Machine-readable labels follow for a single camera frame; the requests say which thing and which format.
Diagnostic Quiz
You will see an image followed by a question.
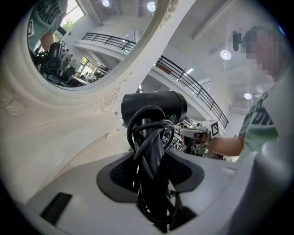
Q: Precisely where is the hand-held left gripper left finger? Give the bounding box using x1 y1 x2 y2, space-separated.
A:
25 151 166 235

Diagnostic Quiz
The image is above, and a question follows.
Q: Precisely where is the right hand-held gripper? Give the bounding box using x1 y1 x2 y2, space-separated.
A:
179 119 221 153

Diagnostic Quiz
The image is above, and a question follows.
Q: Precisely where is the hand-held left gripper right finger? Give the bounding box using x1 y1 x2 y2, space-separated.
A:
163 150 264 232

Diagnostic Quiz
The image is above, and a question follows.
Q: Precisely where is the black hair dryer with cord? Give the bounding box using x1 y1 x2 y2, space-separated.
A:
121 91 188 227

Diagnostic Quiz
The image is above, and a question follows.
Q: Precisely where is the person's right forearm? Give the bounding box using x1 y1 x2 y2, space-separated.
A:
206 135 244 159

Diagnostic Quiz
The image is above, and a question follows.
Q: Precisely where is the black balcony railing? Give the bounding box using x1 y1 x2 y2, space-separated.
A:
155 55 229 129

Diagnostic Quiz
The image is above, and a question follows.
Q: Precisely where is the person's green printed t-shirt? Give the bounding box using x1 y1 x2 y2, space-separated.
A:
238 66 294 159

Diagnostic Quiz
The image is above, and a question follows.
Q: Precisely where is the person's head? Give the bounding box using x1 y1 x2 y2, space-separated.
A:
241 25 290 82

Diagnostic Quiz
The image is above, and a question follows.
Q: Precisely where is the oval mirror white carved frame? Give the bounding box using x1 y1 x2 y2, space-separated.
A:
3 0 198 115

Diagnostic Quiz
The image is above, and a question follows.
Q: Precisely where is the black head-worn camera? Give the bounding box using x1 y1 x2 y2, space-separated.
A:
232 30 243 51

